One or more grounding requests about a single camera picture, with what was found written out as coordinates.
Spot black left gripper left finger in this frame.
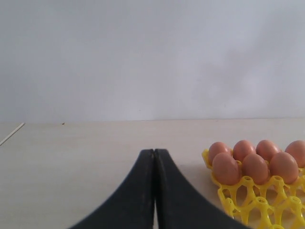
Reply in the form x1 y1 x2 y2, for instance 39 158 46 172
72 149 154 229

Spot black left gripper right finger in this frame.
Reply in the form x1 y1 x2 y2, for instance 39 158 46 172
154 149 248 229

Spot brown egg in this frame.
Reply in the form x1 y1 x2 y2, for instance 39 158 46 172
212 153 240 185
269 152 299 184

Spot brown egg slot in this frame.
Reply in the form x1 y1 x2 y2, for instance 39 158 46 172
232 140 256 162
256 139 282 162
285 140 305 168
208 142 232 165

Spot brown egg column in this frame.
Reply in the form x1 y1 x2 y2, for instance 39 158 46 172
242 154 269 185

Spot yellow plastic egg tray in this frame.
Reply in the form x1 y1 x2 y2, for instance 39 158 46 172
202 149 305 229

